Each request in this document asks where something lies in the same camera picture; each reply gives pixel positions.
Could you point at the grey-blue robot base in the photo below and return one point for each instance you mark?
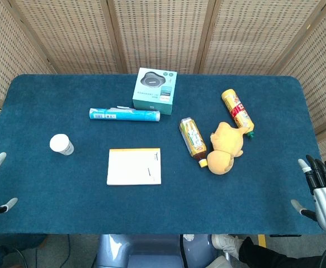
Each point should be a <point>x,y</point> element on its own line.
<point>151,251</point>

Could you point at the white paper cup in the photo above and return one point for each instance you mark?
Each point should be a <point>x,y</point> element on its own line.
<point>61,144</point>

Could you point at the black trouser leg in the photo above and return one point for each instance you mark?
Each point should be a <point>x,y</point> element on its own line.
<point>269,257</point>

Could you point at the white sneaker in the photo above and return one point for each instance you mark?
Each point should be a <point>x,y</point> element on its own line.
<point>227,243</point>

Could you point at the yellow plush duck toy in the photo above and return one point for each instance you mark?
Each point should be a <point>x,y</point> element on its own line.
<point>225,148</point>

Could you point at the white notepad with yellow edge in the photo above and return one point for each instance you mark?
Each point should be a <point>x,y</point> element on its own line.
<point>134,167</point>

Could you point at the green tea bottle yellow cap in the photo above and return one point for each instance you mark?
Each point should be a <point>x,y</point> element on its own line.
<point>193,139</point>

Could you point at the blue toothpaste tube box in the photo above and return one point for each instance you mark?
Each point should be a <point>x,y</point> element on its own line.
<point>123,114</point>

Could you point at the blue table cloth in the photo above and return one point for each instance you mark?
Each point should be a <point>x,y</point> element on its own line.
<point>162,195</point>

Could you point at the teal product box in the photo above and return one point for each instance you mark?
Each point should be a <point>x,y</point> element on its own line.
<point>155,90</point>

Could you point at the woven bamboo folding screen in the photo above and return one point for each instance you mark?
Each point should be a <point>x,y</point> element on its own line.
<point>162,33</point>

